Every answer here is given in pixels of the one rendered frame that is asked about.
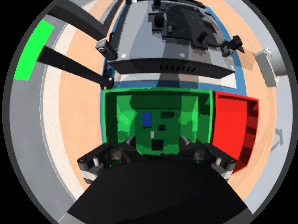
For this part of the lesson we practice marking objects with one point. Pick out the green circuit board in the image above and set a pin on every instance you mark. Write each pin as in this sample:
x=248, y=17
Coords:
x=157, y=130

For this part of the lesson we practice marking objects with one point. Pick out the green open tray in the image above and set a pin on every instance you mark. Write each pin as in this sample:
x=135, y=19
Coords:
x=118, y=111

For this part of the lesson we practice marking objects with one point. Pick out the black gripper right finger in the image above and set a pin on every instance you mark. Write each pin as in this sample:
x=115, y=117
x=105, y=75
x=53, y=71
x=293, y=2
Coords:
x=221, y=161

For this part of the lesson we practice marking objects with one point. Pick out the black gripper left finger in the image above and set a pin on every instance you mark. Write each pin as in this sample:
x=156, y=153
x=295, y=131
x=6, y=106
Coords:
x=93, y=163

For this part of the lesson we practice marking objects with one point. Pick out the red bin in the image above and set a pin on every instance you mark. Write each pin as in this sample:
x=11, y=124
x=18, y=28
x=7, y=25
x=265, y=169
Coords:
x=235, y=120

